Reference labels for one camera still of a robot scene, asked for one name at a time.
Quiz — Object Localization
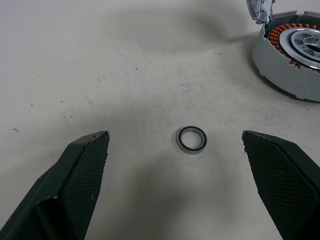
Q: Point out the small silver bearing ring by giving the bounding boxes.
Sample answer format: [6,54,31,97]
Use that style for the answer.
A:
[176,125,208,156]

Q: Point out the round grey metal flange disc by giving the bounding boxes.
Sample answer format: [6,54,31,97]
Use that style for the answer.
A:
[245,0,276,25]

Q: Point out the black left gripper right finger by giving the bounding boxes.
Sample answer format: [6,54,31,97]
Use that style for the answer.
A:
[241,129,320,240]

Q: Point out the grey motor housing copper windings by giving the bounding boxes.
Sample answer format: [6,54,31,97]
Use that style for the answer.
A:
[251,9,320,103]

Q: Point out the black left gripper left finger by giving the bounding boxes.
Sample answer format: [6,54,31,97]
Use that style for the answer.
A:
[0,130,111,240]

